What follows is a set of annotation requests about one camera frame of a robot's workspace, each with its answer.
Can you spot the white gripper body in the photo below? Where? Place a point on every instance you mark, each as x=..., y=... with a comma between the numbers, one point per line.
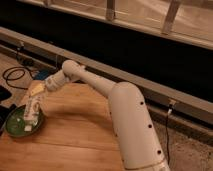
x=55, y=81

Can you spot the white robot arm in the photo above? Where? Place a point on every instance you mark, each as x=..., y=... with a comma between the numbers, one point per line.
x=139, y=144

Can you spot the green ceramic bowl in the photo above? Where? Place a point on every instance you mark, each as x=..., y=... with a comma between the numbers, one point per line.
x=15, y=124

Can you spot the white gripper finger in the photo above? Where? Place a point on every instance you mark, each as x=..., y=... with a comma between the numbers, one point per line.
x=38, y=90

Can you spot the white plastic bottle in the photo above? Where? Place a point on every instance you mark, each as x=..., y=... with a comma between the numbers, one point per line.
x=31, y=113

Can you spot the blue object on floor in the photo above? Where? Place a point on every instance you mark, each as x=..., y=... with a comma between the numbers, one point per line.
x=41, y=75

